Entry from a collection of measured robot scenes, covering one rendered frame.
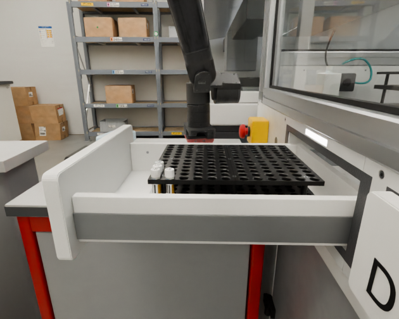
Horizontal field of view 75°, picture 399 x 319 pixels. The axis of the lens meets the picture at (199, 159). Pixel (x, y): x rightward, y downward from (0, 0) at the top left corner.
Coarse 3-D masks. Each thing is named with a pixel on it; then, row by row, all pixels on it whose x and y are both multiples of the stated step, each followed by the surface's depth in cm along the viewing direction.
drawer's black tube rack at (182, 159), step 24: (192, 144) 50; (192, 168) 37; (216, 168) 37; (240, 168) 38; (264, 168) 38; (288, 168) 38; (192, 192) 36; (216, 192) 36; (240, 192) 36; (264, 192) 36; (288, 192) 36; (312, 192) 36
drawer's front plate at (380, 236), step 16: (384, 192) 23; (368, 208) 24; (384, 208) 22; (368, 224) 24; (384, 224) 22; (368, 240) 24; (384, 240) 22; (368, 256) 24; (384, 256) 22; (352, 272) 26; (368, 272) 24; (352, 288) 26; (384, 288) 22; (368, 304) 24
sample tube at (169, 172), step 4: (168, 168) 33; (172, 168) 33; (168, 172) 33; (172, 172) 33; (168, 176) 33; (172, 176) 33; (168, 184) 33; (172, 184) 34; (168, 188) 34; (172, 188) 34; (168, 192) 34; (172, 192) 34
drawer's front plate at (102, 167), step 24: (96, 144) 39; (120, 144) 47; (72, 168) 30; (96, 168) 37; (120, 168) 47; (48, 192) 28; (72, 192) 30; (96, 192) 37; (72, 216) 30; (72, 240) 30
